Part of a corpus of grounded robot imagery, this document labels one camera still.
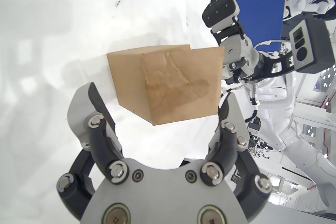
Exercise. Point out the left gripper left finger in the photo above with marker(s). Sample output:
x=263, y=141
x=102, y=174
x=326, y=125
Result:
x=98, y=135

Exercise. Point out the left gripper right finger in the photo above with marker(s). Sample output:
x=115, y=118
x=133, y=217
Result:
x=225, y=146

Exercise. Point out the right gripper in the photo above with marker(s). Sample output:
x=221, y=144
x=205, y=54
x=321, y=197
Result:
x=237, y=49

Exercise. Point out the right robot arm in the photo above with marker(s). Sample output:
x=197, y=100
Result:
x=273, y=109

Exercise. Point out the small brown carton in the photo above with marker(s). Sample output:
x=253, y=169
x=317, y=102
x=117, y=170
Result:
x=168, y=83

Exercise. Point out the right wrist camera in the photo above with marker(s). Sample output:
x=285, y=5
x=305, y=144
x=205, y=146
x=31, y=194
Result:
x=309, y=46

